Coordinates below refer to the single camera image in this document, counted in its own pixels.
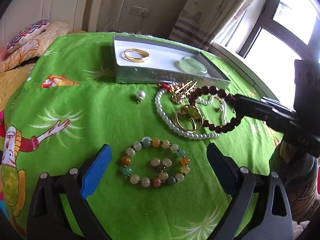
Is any dark red bead bracelet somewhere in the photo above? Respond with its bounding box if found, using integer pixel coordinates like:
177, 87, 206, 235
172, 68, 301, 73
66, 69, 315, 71
188, 85, 243, 134

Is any white pearl necklace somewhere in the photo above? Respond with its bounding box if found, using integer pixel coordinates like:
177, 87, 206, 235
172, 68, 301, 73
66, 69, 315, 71
154, 88, 228, 140

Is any gold chain hair clip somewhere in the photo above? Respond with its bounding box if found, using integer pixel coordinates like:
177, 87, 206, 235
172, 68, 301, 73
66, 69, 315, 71
170, 80, 197, 104

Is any red gold charm bracelet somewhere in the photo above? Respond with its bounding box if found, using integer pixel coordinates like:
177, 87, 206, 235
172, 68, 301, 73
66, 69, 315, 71
157, 82, 176, 92

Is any multicolour stone bead bracelet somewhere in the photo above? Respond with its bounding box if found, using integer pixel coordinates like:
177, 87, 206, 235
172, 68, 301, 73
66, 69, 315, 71
121, 136, 191, 188

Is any grey white jewelry tray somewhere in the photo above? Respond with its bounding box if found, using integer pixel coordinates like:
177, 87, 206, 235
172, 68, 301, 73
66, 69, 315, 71
113, 35, 231, 88

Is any dark framed window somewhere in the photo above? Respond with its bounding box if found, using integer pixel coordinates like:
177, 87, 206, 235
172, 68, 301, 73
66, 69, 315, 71
239, 0, 319, 62

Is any pale green jade bangle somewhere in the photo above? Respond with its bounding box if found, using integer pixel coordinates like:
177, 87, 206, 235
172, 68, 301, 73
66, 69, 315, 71
179, 57, 208, 76

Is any patterned beige curtain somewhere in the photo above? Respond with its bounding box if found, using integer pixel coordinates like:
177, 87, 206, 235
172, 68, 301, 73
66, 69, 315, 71
169, 0, 255, 50

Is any green cartoon print cloth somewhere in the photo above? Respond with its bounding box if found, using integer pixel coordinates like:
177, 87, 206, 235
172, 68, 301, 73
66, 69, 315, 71
4, 34, 282, 239

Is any single pearl earring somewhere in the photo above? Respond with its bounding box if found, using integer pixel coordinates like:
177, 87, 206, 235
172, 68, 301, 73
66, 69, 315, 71
136, 90, 146, 103

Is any yellow floral bed sheet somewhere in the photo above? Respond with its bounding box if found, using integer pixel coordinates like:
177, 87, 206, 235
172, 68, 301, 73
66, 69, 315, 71
0, 61, 36, 111

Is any yellow floral pillow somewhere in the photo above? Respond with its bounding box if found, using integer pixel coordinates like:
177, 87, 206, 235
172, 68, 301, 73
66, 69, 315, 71
1, 22, 71, 73

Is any embroidered round pillow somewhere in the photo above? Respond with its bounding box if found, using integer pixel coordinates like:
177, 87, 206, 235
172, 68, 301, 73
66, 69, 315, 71
7, 20, 50, 54

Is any white bed headboard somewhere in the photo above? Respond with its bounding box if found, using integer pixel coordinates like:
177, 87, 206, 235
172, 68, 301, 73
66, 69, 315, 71
1, 0, 102, 46

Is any gold bangle bracelet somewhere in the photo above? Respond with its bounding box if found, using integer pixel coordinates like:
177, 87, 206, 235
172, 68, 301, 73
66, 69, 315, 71
122, 48, 150, 64

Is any wall power socket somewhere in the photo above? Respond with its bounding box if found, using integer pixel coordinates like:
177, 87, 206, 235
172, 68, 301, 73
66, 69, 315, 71
129, 5, 151, 18

